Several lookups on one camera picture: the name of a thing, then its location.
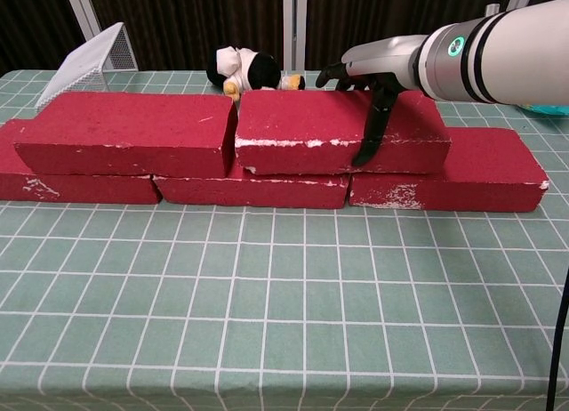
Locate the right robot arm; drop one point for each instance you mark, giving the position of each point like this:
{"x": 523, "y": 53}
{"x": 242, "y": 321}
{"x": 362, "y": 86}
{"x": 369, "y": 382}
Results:
{"x": 511, "y": 50}

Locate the teal plastic snack bag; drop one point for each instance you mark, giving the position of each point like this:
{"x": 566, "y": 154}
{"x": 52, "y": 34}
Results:
{"x": 547, "y": 109}

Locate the black white penguin plush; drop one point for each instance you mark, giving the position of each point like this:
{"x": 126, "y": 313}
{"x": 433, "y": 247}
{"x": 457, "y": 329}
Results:
{"x": 258, "y": 70}

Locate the green checkered tablecloth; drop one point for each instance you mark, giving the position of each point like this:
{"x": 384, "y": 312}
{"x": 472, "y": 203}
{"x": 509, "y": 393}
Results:
{"x": 266, "y": 295}

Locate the red brick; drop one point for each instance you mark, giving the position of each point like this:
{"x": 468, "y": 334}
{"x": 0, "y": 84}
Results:
{"x": 249, "y": 190}
{"x": 124, "y": 126}
{"x": 489, "y": 162}
{"x": 66, "y": 188}
{"x": 302, "y": 117}

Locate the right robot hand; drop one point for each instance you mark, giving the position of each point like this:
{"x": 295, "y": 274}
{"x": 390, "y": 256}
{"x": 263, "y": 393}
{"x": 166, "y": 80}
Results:
{"x": 382, "y": 59}

